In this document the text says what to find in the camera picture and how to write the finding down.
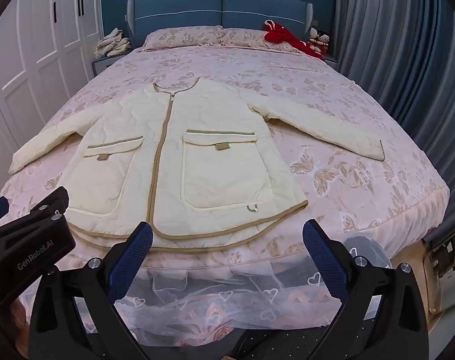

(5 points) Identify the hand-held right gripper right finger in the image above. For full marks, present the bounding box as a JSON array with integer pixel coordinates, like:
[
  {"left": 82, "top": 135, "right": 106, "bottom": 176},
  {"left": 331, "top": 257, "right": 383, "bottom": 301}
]
[{"left": 302, "top": 218, "right": 431, "bottom": 360}]

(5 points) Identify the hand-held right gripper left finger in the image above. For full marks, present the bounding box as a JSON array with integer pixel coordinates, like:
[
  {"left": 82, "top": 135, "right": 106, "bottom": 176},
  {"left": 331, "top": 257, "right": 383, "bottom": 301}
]
[{"left": 28, "top": 221, "right": 155, "bottom": 360}]

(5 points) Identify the cream quilted jacket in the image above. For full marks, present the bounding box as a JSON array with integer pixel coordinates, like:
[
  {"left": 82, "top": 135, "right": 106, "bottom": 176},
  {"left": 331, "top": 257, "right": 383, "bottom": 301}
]
[{"left": 8, "top": 77, "right": 386, "bottom": 250}]

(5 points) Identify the pile of cream clothes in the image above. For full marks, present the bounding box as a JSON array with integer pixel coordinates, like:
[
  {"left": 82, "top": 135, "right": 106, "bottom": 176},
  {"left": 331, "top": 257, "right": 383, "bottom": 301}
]
[{"left": 94, "top": 28, "right": 132, "bottom": 59}]

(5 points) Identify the white lace bed skirt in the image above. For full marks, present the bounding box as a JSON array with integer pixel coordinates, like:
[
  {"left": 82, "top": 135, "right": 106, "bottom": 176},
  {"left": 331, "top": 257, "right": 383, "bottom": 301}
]
[{"left": 21, "top": 259, "right": 367, "bottom": 349}]

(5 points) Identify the white wardrobe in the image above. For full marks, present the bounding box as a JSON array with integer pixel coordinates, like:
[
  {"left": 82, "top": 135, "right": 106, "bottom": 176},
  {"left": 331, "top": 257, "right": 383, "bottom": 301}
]
[{"left": 0, "top": 0, "right": 104, "bottom": 181}]

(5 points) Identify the blue nightstand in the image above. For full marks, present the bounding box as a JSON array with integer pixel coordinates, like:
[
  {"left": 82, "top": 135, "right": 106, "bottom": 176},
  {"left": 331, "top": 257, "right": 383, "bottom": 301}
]
[
  {"left": 92, "top": 47, "right": 134, "bottom": 81},
  {"left": 323, "top": 53, "right": 341, "bottom": 74}
]

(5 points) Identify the pink floral bedspread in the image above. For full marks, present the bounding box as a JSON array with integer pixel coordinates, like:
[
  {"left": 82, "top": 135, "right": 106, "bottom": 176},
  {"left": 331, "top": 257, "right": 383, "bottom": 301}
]
[{"left": 0, "top": 41, "right": 450, "bottom": 308}]

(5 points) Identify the grey curtain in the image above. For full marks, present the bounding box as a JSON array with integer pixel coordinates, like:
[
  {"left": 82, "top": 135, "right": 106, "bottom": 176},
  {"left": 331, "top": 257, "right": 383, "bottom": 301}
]
[{"left": 333, "top": 0, "right": 455, "bottom": 241}]

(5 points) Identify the pink floral pillow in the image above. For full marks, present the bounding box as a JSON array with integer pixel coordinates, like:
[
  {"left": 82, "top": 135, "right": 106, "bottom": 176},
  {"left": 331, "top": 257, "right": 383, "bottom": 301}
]
[{"left": 142, "top": 26, "right": 307, "bottom": 50}]

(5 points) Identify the red garment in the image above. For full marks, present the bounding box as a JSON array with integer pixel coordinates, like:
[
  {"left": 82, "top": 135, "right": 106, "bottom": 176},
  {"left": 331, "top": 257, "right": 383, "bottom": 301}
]
[{"left": 264, "top": 19, "right": 326, "bottom": 61}]

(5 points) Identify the blue padded headboard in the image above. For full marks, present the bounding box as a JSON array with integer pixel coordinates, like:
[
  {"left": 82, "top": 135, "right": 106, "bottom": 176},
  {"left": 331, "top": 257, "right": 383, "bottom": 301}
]
[{"left": 125, "top": 0, "right": 314, "bottom": 51}]

